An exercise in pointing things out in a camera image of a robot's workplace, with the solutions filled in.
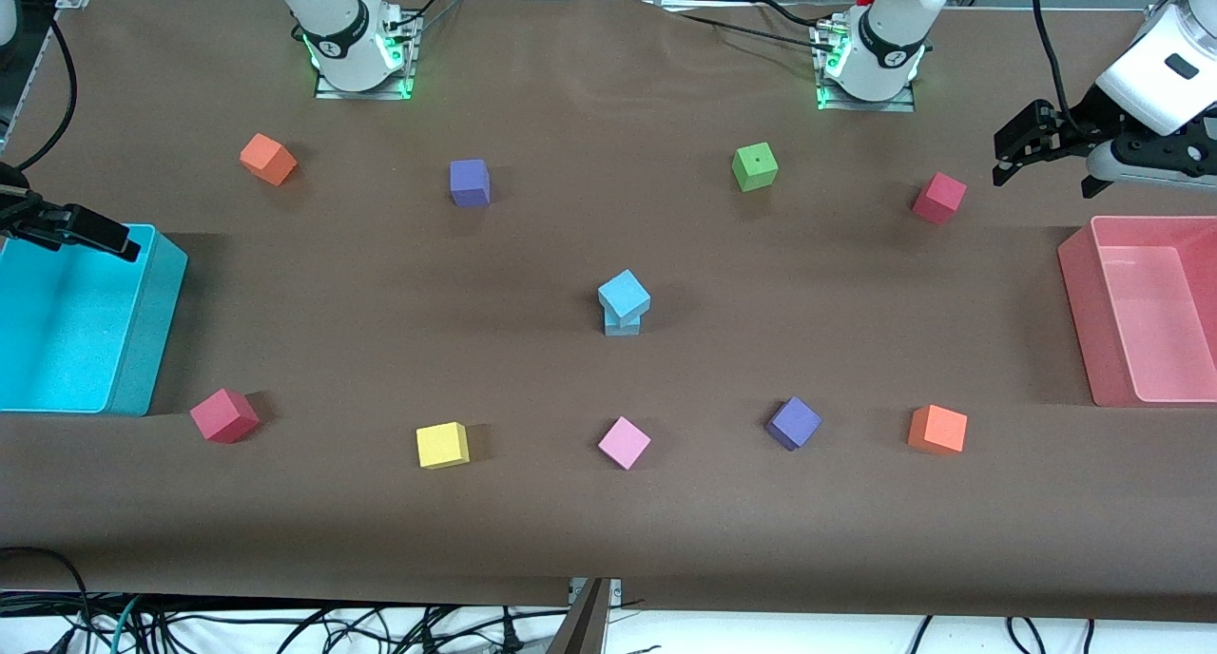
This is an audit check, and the black floor cable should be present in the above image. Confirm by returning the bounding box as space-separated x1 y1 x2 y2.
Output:
0 546 93 654

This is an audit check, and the yellow foam block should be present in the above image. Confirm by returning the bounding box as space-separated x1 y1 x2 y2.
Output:
415 421 471 471

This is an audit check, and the brown table cover sheet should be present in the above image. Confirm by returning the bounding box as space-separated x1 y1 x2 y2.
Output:
0 0 1217 622

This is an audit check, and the pink foam block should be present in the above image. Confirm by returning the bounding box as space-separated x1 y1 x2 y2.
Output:
597 415 652 471

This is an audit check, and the teal floor cable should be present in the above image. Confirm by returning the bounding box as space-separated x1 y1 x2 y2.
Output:
107 594 145 654

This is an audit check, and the cyan plastic bin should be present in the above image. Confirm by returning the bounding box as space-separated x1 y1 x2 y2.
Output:
0 221 189 417

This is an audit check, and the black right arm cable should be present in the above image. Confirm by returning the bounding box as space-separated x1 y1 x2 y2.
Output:
0 15 79 172

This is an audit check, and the red foam block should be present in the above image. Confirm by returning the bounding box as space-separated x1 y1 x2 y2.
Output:
912 172 968 225
189 388 261 444

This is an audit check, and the dark camera stand post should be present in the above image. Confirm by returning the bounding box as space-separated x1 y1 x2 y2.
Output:
547 578 614 654

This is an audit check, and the pink plastic bin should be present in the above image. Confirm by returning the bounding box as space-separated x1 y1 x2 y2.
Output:
1057 215 1217 408

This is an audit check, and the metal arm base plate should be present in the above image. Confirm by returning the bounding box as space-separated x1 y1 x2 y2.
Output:
813 22 918 113
314 10 421 102

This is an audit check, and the black power cable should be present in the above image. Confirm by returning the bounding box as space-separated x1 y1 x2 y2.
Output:
666 0 840 51

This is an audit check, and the purple foam block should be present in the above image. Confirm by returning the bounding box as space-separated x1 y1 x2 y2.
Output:
765 395 823 452
449 158 492 208

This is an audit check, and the green foam block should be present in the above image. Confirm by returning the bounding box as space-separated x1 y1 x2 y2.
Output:
731 142 780 193

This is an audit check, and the orange foam block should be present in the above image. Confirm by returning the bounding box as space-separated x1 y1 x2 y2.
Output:
239 133 299 187
907 404 969 455

